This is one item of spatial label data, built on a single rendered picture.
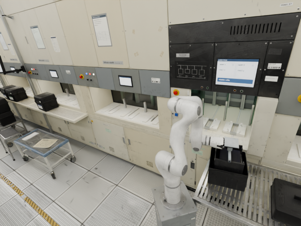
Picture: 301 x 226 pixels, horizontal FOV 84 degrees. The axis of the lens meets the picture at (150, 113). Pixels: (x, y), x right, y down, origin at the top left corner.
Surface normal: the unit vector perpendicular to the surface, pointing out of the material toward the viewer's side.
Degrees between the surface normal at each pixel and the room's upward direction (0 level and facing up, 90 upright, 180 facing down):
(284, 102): 90
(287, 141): 90
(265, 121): 90
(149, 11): 90
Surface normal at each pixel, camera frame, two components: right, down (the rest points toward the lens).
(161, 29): -0.52, 0.44
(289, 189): -0.09, -0.88
